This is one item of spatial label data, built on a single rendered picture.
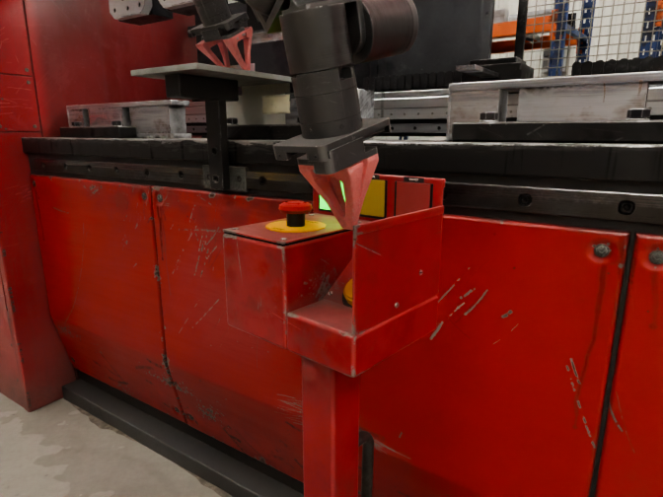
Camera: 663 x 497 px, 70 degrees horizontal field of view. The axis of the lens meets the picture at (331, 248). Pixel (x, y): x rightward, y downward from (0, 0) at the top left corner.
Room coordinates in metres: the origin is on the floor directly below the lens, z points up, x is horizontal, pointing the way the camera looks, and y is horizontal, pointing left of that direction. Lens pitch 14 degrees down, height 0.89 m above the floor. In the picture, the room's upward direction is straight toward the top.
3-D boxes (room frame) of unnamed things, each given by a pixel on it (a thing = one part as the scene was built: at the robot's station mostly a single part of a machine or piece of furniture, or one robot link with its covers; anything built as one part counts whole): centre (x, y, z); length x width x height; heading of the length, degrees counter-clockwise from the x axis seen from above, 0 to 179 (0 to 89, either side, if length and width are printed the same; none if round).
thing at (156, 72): (0.99, 0.22, 1.00); 0.26 x 0.18 x 0.01; 146
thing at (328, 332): (0.54, 0.00, 0.75); 0.20 x 0.16 x 0.18; 49
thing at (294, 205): (0.56, 0.04, 0.79); 0.04 x 0.04 x 0.04
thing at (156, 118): (1.42, 0.59, 0.92); 0.50 x 0.06 x 0.10; 56
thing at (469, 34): (1.66, 0.05, 1.12); 1.13 x 0.02 x 0.44; 56
